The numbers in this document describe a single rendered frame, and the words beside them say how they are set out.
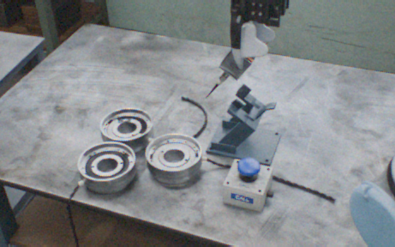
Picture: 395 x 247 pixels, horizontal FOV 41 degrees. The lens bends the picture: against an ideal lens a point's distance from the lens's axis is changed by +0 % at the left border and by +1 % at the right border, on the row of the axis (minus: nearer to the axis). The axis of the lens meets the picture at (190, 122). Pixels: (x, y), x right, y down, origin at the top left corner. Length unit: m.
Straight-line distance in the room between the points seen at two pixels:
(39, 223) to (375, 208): 0.83
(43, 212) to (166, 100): 0.41
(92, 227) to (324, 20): 1.65
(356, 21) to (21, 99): 1.69
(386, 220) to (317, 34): 1.97
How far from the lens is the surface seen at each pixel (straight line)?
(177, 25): 2.79
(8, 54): 1.68
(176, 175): 0.94
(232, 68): 0.93
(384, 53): 2.59
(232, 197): 0.91
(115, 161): 0.99
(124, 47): 1.38
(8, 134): 1.15
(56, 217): 1.29
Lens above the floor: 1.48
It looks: 38 degrees down
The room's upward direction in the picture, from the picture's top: 2 degrees counter-clockwise
